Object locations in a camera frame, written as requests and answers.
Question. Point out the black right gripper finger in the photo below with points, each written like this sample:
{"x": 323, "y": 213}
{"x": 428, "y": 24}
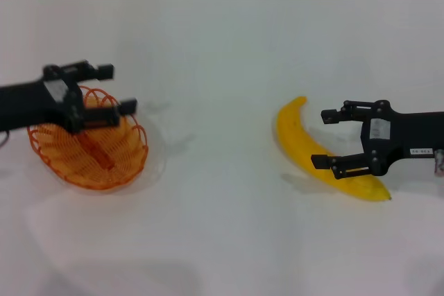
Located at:
{"x": 331, "y": 115}
{"x": 320, "y": 161}

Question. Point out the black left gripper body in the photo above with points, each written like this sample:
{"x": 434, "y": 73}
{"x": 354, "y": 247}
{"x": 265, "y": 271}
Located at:
{"x": 34, "y": 102}

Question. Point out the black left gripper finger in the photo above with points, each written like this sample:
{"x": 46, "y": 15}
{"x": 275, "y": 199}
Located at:
{"x": 100, "y": 115}
{"x": 104, "y": 71}

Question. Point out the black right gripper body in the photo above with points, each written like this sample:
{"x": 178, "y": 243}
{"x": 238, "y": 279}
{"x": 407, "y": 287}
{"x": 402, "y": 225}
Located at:
{"x": 409, "y": 133}

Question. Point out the yellow banana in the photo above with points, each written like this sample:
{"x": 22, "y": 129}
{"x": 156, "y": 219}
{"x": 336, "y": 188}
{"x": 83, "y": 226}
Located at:
{"x": 295, "y": 129}

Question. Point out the silver right wrist connector plug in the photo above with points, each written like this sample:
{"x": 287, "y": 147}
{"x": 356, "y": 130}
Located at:
{"x": 440, "y": 162}

